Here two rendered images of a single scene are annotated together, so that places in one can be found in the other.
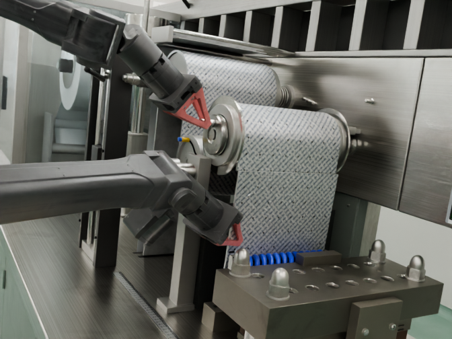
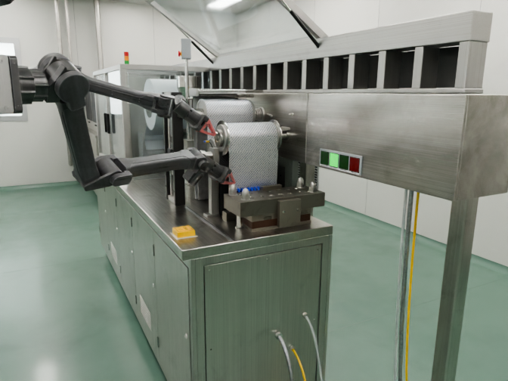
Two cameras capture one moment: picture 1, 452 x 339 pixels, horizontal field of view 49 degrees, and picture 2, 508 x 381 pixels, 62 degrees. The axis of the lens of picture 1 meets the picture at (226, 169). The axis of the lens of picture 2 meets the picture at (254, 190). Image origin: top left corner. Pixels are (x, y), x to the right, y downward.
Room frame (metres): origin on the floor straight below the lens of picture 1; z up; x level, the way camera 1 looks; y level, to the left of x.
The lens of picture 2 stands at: (-0.87, -0.24, 1.44)
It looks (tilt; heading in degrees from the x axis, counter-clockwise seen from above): 13 degrees down; 4
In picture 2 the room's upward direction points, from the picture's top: straight up
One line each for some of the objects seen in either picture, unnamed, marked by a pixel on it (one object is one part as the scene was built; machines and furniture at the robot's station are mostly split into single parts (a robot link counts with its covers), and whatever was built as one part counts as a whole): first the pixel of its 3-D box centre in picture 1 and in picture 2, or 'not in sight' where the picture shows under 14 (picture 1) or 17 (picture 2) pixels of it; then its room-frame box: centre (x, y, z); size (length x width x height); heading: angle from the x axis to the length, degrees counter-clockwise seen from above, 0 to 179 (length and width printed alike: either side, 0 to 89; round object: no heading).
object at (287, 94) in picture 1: (275, 97); (255, 114); (1.29, -0.10, 1.33); 0.07 x 0.07 x 0.07; 31
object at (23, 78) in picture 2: not in sight; (23, 85); (0.06, 0.34, 1.45); 0.09 x 0.08 x 0.12; 56
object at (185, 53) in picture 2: not in sight; (184, 48); (1.41, 0.28, 1.66); 0.07 x 0.07 x 0.10; 16
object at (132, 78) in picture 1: (136, 79); not in sight; (1.09, 0.22, 1.33); 0.06 x 0.03 x 0.03; 121
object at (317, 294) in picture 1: (331, 292); (274, 199); (0.85, -0.22, 1.00); 0.40 x 0.16 x 0.06; 121
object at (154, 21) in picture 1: (146, 27); (189, 82); (1.59, 0.30, 1.50); 0.14 x 0.14 x 0.06
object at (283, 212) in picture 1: (283, 219); (253, 171); (0.93, -0.12, 1.10); 0.23 x 0.01 x 0.18; 121
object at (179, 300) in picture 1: (182, 233); (210, 182); (0.93, 0.07, 1.05); 0.06 x 0.05 x 0.31; 121
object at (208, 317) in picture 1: (270, 308); (253, 212); (0.93, -0.12, 0.92); 0.28 x 0.04 x 0.04; 121
